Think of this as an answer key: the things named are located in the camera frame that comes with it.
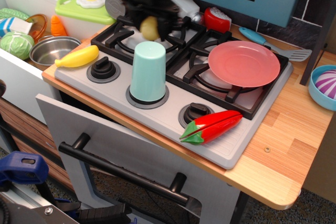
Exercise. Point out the black right burner grate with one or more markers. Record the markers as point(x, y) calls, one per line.
point(191, 73)

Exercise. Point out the blue clamp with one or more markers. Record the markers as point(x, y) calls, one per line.
point(23, 168)

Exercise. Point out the black left stove knob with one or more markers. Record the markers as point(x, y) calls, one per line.
point(103, 71)

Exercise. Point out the toy soup can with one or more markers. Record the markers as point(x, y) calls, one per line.
point(115, 8)

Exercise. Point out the grey oven door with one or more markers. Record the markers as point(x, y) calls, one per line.
point(211, 199)

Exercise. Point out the purple toy onion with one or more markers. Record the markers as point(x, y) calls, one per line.
point(325, 83)

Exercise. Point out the red toy cheese wedge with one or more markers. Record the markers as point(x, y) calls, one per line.
point(216, 20)

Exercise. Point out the red toy chili pepper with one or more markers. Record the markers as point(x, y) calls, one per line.
point(209, 127)

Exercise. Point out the blue handled grey spatula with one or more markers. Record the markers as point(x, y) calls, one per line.
point(297, 55)

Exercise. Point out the pink plastic plate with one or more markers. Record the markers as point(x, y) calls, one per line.
point(244, 64)

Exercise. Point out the toy milk carton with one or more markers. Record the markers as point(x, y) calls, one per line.
point(14, 24)

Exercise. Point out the small steel pot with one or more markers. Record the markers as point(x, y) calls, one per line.
point(50, 48)

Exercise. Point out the black oven door handle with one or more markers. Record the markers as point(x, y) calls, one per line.
point(173, 193)

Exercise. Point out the black stove knob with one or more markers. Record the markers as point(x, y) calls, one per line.
point(103, 71)
point(193, 111)

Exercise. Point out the toy fried egg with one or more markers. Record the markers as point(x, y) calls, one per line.
point(90, 4)

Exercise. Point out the orange toy carrot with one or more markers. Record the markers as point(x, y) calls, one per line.
point(56, 26)

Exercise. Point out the orange transparent bowl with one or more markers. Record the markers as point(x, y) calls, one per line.
point(38, 28)

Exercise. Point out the black right stove knob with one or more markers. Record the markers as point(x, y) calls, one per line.
point(193, 111)

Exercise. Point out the black left burner grate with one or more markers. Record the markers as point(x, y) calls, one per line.
point(120, 39)

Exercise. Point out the yellow toy banana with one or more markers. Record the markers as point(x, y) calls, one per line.
point(78, 58)

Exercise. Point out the white toy bottle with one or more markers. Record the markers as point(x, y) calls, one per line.
point(188, 8)

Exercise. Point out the grey toy stove top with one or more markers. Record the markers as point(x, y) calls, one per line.
point(224, 151)

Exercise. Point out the blue plastic bowl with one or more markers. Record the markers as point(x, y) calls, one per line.
point(317, 96)

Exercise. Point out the green toy cabbage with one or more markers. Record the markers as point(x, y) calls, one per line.
point(17, 44)

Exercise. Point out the black burner grate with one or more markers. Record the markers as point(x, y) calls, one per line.
point(120, 39)
point(191, 73)

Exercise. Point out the mint green plastic cup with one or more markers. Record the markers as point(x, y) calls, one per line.
point(148, 72)

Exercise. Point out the yellow toy potato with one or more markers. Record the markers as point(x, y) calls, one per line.
point(149, 29)

